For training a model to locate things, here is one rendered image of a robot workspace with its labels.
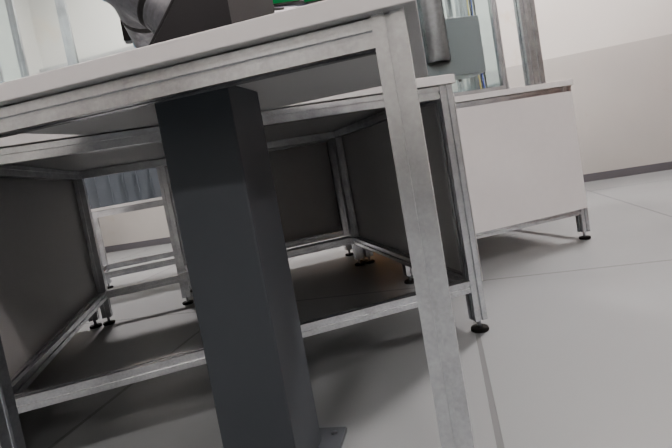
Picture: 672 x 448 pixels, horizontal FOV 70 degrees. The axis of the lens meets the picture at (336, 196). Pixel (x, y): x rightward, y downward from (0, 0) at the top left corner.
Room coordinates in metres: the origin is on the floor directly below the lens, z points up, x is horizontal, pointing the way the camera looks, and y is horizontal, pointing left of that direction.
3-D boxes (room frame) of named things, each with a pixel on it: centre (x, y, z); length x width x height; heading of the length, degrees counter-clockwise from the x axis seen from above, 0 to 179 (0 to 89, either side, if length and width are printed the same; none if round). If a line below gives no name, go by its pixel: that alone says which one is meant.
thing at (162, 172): (3.08, -0.06, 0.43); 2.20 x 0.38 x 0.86; 104
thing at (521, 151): (2.73, -0.72, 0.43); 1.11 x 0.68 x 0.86; 104
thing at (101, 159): (2.05, 0.46, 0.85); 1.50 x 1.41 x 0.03; 104
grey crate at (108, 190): (3.45, 1.46, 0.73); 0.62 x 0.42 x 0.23; 104
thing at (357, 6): (1.06, 0.22, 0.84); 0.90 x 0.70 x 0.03; 77
